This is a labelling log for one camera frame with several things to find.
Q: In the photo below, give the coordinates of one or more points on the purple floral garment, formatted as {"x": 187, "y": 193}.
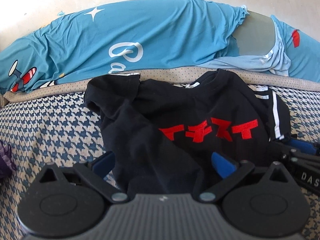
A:
{"x": 7, "y": 166}

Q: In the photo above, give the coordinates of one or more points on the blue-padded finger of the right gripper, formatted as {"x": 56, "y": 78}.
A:
{"x": 296, "y": 149}

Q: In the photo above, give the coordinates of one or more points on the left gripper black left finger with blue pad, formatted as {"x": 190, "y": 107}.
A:
{"x": 92, "y": 175}

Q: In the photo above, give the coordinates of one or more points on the black t-shirt red lettering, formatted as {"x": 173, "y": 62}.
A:
{"x": 163, "y": 136}

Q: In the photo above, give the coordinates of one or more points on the blue cartoon print bedding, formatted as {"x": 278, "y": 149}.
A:
{"x": 150, "y": 34}

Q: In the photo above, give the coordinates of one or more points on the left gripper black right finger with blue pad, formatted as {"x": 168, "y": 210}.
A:
{"x": 232, "y": 174}

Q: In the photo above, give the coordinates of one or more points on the houndstooth blue beige bed sheet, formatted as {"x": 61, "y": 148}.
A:
{"x": 52, "y": 124}

